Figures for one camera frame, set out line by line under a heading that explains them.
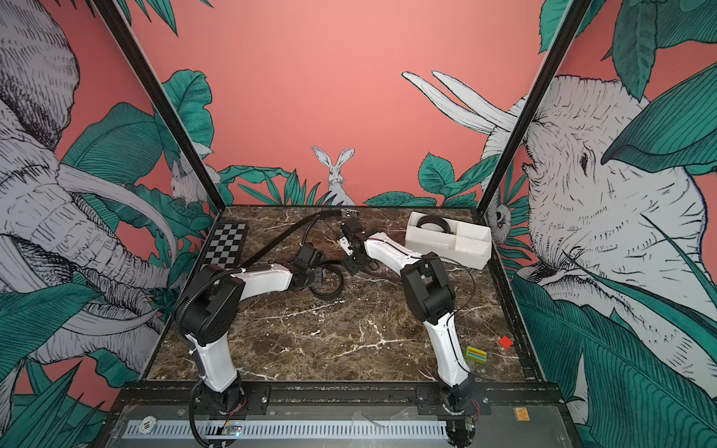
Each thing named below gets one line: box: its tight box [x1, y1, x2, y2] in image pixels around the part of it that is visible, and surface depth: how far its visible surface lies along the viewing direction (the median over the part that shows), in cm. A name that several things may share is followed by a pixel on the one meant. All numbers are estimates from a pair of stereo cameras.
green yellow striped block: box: [464, 345, 489, 364], surface depth 81 cm
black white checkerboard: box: [200, 222, 249, 269], surface depth 106 cm
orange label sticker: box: [514, 406, 531, 421], surface depth 73 cm
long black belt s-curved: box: [416, 214, 454, 235], surface depth 106 cm
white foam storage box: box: [404, 211, 493, 271], surface depth 107 cm
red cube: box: [498, 335, 515, 350], surface depth 87 cm
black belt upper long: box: [239, 209, 344, 269], surface depth 112 cm
